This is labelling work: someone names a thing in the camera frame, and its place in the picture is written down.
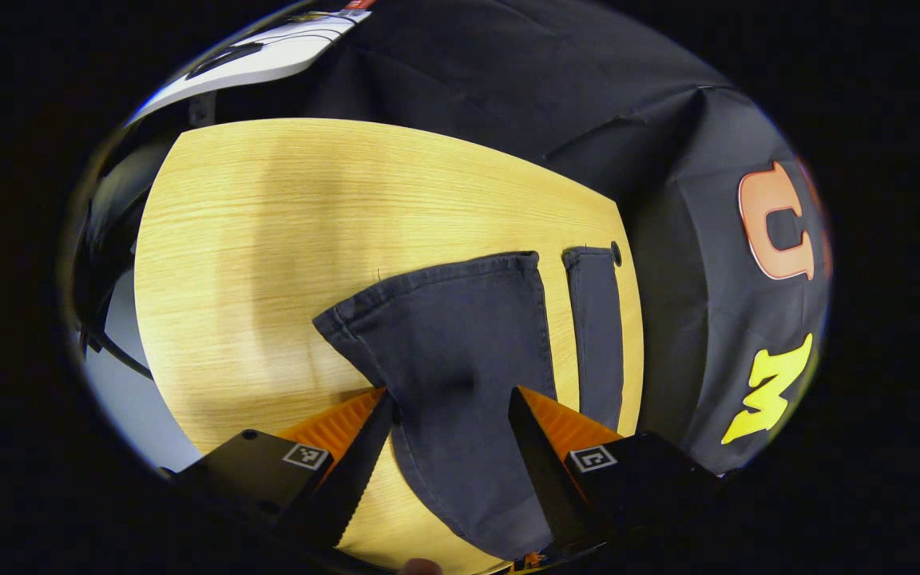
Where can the black backdrop cloth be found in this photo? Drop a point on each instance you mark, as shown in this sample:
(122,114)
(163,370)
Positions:
(668,120)

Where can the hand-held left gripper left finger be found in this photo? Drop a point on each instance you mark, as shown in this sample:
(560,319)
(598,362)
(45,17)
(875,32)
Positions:
(352,471)

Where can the dark grey jeans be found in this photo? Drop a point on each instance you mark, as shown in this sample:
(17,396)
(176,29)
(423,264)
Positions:
(460,343)

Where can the white side desk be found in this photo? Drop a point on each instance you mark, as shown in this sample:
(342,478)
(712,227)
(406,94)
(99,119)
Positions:
(268,60)

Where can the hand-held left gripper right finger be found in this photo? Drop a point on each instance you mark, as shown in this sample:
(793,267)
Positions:
(544,471)

